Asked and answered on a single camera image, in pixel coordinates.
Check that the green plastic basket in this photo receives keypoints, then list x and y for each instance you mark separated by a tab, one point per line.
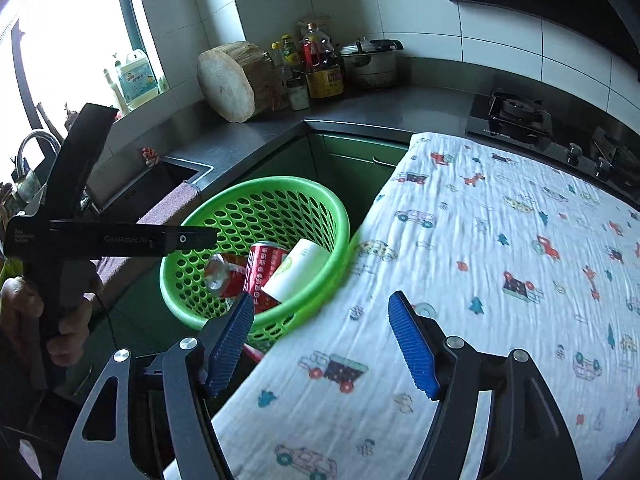
270	182

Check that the white jar with black lid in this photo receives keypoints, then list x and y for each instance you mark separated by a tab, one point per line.
298	95

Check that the white milk carton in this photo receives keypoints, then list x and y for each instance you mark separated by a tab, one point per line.
297	270

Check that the detergent jug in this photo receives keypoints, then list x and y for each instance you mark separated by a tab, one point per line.
136	80

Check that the person's left hand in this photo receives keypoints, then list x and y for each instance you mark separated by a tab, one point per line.
67	340

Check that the round wooden chopping block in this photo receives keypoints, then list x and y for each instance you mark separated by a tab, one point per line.
225	85

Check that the steel pot with lid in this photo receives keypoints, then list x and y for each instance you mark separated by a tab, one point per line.
370	70

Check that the steel faucet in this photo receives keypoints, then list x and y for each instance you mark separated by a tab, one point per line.
37	135

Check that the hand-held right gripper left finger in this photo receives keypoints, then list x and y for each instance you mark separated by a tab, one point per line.
227	347

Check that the white printed cloth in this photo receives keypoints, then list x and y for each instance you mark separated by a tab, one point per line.
475	260

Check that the green cap sauce bottle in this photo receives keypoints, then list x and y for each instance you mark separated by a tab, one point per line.
289	52

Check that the black gas stove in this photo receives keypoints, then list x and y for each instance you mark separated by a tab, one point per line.
520	120

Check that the red drink can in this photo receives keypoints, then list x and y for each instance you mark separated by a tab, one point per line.
225	277
265	270

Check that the small condiment bottles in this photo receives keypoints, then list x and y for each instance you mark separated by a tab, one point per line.
276	91

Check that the small sauce bottle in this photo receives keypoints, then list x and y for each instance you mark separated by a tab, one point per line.
276	55

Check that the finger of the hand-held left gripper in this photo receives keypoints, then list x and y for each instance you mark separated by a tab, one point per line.
192	240

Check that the steel sink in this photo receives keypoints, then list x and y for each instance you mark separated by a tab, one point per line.
150	180

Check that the large cooking oil bottle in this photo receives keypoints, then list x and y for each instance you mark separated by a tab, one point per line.
325	80

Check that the window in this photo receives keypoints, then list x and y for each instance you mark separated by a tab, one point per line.
75	20

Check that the pink towel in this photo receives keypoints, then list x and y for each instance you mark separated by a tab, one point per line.
170	202

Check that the red and white scrubber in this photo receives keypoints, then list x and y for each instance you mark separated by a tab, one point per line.
150	156

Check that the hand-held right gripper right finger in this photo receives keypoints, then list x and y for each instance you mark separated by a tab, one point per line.
415	350

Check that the white bottle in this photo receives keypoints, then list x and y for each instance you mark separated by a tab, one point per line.
114	90

